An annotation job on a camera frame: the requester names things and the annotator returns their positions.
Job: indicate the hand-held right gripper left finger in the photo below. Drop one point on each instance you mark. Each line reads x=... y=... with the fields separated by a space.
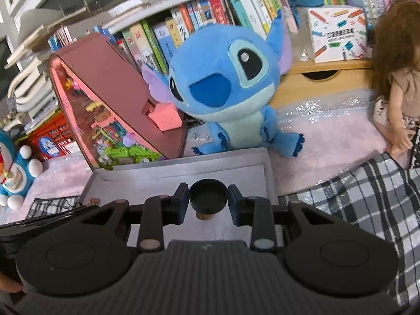
x=181 y=203

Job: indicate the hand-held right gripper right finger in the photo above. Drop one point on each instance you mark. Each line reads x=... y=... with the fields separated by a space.
x=235 y=205

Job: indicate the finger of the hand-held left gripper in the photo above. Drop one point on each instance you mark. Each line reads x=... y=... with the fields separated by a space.
x=49 y=218

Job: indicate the brown nut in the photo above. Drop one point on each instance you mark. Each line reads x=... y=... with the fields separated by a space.
x=205 y=218
x=95 y=200

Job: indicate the black round cap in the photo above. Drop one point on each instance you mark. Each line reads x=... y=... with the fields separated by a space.
x=208 y=195

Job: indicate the white cardboard box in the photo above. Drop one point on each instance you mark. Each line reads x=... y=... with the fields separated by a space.
x=147 y=183

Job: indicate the person's left hand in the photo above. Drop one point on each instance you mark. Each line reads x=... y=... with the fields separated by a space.
x=10 y=283

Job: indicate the blue white cat plush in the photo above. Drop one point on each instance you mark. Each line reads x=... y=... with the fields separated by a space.
x=19 y=174

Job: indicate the red plastic crate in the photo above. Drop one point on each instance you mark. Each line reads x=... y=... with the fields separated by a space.
x=55 y=131

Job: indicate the pink fleece table cover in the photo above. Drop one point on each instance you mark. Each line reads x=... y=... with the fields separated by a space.
x=328 y=131

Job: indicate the black white plaid cloth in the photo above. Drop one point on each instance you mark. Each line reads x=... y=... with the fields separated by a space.
x=361 y=203

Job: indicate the blue big-eared alien plush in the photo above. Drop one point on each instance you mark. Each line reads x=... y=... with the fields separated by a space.
x=223 y=72

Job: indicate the wooden drawer box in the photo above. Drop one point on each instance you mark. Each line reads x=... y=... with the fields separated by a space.
x=295 y=85

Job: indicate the stack of papers and books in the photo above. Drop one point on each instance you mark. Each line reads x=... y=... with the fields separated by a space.
x=32 y=82

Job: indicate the pink triangular miniature house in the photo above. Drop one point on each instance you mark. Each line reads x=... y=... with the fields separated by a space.
x=108 y=65

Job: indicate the pencil-print paper box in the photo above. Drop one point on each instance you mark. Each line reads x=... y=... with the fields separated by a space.
x=338 y=32

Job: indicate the brown-haired doll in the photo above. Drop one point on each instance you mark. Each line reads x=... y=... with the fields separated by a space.
x=400 y=88

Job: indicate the row of shelf books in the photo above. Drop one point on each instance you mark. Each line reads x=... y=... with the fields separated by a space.
x=256 y=0

